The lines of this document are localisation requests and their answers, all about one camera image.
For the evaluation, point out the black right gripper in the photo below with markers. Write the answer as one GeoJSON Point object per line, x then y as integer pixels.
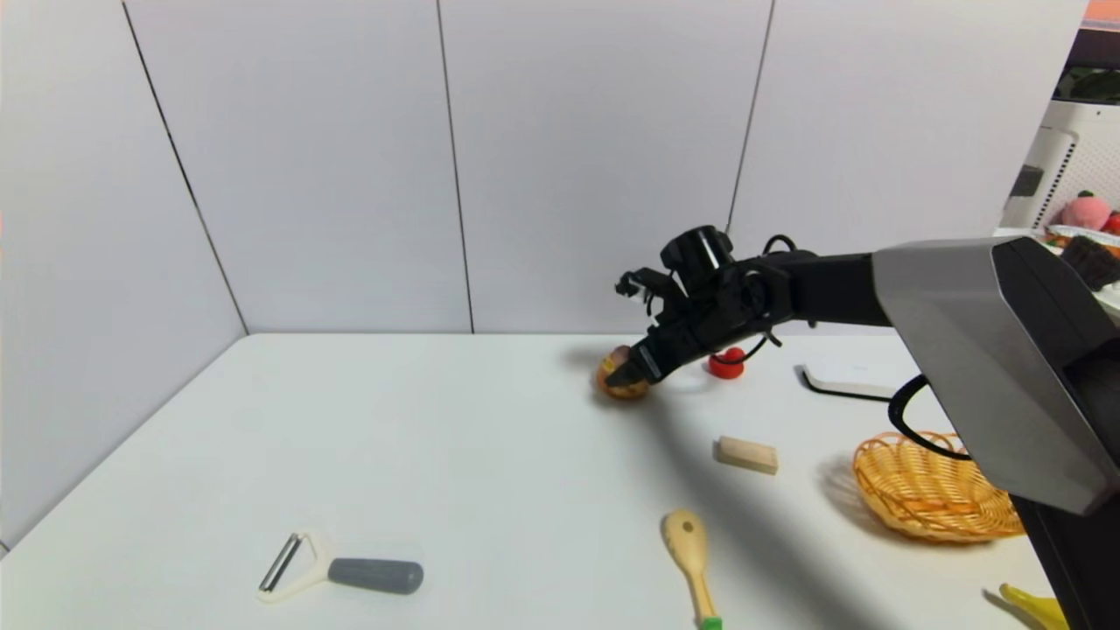
{"type": "Point", "coordinates": [648, 363]}

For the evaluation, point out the white perforated cabinet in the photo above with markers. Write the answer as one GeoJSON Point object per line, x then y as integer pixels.
{"type": "Point", "coordinates": [1081, 144]}

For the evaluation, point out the wooden spoon green tip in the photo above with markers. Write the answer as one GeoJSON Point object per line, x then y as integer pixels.
{"type": "Point", "coordinates": [687, 538]}

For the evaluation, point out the black brush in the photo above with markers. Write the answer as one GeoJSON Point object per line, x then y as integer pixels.
{"type": "Point", "coordinates": [1094, 258]}

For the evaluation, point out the flat white box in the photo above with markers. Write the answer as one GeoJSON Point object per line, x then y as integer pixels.
{"type": "Point", "coordinates": [853, 381]}

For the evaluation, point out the cream puff toy bun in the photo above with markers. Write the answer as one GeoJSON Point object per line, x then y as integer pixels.
{"type": "Point", "coordinates": [623, 391]}

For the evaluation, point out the red rubber duck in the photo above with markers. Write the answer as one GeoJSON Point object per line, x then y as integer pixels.
{"type": "Point", "coordinates": [726, 367]}

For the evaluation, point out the dark object atop cabinet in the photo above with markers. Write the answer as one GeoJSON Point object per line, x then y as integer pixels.
{"type": "Point", "coordinates": [1089, 86]}

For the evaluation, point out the yellow banana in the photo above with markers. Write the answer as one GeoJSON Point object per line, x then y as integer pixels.
{"type": "Point", "coordinates": [1041, 608]}

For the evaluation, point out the small red toy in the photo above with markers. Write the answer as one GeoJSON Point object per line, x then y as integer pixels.
{"type": "Point", "coordinates": [1113, 223]}

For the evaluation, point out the pink peach plush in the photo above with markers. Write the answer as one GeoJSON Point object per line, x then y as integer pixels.
{"type": "Point", "coordinates": [1087, 213]}

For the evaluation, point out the small wooden block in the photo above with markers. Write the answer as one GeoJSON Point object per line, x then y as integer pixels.
{"type": "Point", "coordinates": [746, 455]}

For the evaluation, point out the yellow wicker basket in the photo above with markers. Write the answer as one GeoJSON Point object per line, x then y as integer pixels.
{"type": "Point", "coordinates": [919, 503]}

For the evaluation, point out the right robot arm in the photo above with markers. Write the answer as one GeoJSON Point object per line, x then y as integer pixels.
{"type": "Point", "coordinates": [989, 350]}

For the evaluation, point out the orange snack packet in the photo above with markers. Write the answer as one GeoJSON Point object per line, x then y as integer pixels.
{"type": "Point", "coordinates": [1081, 232]}

